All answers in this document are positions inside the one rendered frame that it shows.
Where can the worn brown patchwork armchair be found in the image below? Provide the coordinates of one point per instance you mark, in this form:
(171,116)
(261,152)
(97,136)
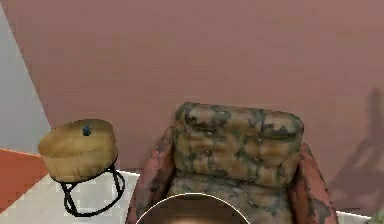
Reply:
(240,146)

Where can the small blue object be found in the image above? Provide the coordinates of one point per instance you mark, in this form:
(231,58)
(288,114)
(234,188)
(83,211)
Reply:
(86,130)

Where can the brown mixing bowl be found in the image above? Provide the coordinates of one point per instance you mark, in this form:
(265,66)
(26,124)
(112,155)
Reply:
(192,210)

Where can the round tan wooden side table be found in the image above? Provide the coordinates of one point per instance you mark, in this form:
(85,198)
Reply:
(78,153)

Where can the green house plant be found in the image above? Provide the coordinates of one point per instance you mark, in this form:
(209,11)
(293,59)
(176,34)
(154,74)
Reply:
(379,218)

